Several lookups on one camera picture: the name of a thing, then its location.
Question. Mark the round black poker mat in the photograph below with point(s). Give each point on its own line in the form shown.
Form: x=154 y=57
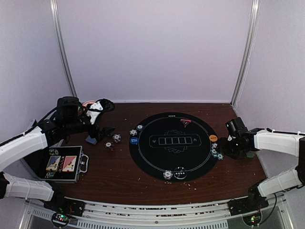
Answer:
x=165 y=144

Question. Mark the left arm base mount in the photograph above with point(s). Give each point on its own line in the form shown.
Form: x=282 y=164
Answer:
x=69 y=207

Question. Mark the aluminium poker case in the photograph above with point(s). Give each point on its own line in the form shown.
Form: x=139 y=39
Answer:
x=81 y=165

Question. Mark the red black chip stack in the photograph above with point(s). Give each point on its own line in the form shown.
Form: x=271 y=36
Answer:
x=109 y=146

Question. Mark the red white patterned bowl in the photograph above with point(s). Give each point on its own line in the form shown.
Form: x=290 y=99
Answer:
x=88 y=103

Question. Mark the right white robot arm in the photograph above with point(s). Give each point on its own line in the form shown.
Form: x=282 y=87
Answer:
x=282 y=142

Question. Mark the blue card deck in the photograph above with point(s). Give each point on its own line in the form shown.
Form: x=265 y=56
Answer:
x=90 y=140

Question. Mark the orange big blind button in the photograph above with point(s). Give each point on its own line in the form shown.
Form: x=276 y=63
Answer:
x=213 y=138

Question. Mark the right aluminium frame post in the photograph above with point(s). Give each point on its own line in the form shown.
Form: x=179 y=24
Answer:
x=249 y=43

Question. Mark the blue white chips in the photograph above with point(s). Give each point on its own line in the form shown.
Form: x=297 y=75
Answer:
x=214 y=145
x=133 y=132
x=167 y=174

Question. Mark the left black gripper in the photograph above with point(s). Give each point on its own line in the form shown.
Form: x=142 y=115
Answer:
x=101 y=134

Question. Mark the red black all-in triangle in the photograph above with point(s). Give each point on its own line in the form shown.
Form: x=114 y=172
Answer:
x=185 y=122

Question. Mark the aluminium frame post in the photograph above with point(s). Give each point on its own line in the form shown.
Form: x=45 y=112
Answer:
x=249 y=43
x=62 y=51

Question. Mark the red card box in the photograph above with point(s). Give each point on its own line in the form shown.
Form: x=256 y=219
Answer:
x=69 y=164

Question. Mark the white green paper cup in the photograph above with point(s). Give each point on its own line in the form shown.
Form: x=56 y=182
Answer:
x=251 y=154

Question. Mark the left aluminium frame post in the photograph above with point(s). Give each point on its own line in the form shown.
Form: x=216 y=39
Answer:
x=62 y=51

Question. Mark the chips in case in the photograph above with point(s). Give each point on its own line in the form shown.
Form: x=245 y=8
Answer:
x=53 y=152

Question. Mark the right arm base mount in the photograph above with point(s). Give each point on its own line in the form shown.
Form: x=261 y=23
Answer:
x=245 y=205

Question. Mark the aluminium front rail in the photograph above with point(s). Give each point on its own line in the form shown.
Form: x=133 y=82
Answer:
x=210 y=215

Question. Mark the yellow blue card box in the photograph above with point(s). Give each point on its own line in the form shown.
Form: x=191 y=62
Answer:
x=53 y=164

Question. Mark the green white chips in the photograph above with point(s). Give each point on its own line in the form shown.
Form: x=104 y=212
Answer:
x=139 y=127
x=214 y=153

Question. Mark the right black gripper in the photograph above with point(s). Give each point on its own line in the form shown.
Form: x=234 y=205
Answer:
x=222 y=141

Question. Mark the red black chips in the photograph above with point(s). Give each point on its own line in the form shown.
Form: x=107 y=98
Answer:
x=220 y=157

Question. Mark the blue white chip stack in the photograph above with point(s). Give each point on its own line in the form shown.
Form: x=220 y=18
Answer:
x=117 y=138

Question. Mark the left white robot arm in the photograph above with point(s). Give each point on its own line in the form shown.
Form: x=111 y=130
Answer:
x=67 y=118

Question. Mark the blue small blind button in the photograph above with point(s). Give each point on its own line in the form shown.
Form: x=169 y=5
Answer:
x=134 y=140

